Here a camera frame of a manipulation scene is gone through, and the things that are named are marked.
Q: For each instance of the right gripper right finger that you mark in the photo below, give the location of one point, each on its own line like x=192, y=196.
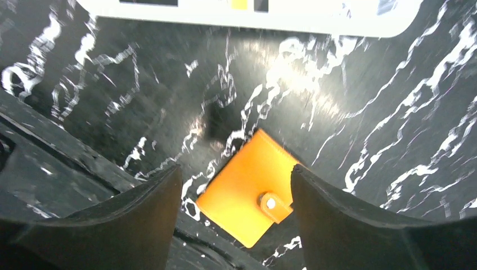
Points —
x=341, y=231

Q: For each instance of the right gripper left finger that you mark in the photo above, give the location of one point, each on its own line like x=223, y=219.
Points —
x=132, y=230

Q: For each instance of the orange leather card holder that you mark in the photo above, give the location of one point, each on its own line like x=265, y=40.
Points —
x=252, y=192

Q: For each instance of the white plastic basket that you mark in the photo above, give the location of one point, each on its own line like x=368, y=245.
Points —
x=382, y=19

